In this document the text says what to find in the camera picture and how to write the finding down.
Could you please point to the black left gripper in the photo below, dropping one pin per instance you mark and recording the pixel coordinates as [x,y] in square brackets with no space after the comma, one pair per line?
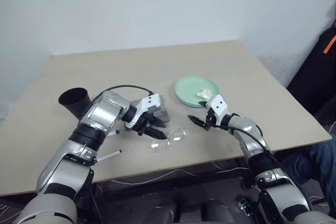
[140,125]

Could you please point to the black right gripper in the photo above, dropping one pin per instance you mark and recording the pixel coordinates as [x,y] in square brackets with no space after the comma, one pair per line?
[211,120]

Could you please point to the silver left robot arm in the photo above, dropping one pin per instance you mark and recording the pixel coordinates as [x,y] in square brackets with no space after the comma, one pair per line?
[102,113]

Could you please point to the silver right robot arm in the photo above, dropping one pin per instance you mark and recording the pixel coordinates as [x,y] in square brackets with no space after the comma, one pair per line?
[273,197]

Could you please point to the grey glasses case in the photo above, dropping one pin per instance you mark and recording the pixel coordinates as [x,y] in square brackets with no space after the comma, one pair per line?
[164,113]

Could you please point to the clear plastic glasses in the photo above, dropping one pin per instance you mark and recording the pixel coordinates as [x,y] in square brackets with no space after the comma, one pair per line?
[178,132]

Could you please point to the black cup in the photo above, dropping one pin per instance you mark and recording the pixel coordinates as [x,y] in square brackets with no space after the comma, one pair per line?
[74,100]

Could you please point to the light blue plate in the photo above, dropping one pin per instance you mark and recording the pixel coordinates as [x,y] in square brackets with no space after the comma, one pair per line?
[190,106]

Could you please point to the crumpled white tissue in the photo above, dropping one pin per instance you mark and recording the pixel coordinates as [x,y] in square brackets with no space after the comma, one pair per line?
[204,93]

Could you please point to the mint green plate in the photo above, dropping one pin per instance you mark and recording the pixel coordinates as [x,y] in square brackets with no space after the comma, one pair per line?
[189,89]

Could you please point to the white marker blue cap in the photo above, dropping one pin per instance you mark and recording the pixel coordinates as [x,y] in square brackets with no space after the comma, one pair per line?
[115,132]

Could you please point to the white marker black cap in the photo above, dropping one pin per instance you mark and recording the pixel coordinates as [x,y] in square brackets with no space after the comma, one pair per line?
[109,156]

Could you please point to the dark rounded shape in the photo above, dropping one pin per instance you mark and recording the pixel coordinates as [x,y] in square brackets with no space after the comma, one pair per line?
[168,212]

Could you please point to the grey metal caster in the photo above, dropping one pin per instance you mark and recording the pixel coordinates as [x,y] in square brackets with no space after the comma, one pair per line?
[242,204]

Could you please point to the black bag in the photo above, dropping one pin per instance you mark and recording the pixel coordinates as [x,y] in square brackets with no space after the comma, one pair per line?
[315,82]

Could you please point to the person's leg in jeans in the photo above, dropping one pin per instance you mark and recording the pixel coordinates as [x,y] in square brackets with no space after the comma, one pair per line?
[317,161]

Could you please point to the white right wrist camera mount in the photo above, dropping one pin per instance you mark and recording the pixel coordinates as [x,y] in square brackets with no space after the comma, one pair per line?
[218,104]

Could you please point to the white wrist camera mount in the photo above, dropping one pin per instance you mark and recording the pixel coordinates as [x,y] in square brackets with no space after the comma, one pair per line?
[218,104]
[148,103]

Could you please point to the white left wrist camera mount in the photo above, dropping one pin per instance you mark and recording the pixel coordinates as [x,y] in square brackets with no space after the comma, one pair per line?
[148,103]

